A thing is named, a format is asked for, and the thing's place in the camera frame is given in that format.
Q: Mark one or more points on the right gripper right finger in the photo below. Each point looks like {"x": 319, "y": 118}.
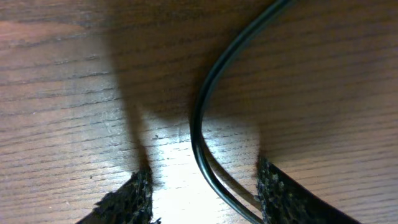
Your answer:
{"x": 285, "y": 201}

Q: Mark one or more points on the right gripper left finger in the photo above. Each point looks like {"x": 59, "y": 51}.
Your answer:
{"x": 129, "y": 204}

